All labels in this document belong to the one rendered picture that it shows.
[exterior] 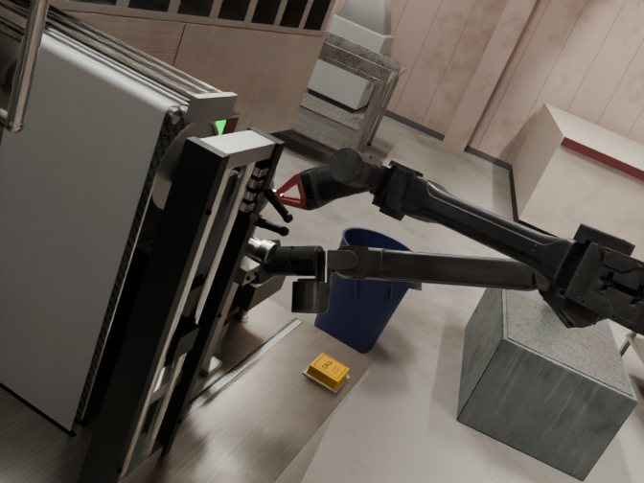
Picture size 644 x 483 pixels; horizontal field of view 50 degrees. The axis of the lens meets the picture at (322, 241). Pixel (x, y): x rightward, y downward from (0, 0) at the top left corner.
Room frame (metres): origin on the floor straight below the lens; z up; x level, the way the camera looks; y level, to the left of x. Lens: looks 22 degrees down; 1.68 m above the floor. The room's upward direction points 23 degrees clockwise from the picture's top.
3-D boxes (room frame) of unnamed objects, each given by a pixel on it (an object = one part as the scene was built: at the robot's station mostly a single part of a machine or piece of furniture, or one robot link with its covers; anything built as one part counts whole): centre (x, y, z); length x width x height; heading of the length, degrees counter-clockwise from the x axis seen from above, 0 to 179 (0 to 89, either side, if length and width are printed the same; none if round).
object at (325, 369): (1.25, -0.12, 0.91); 0.07 x 0.07 x 0.02; 75
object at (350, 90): (8.81, 0.54, 0.72); 0.73 x 0.65 x 1.43; 85
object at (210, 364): (1.11, 0.12, 1.05); 0.06 x 0.05 x 0.31; 75
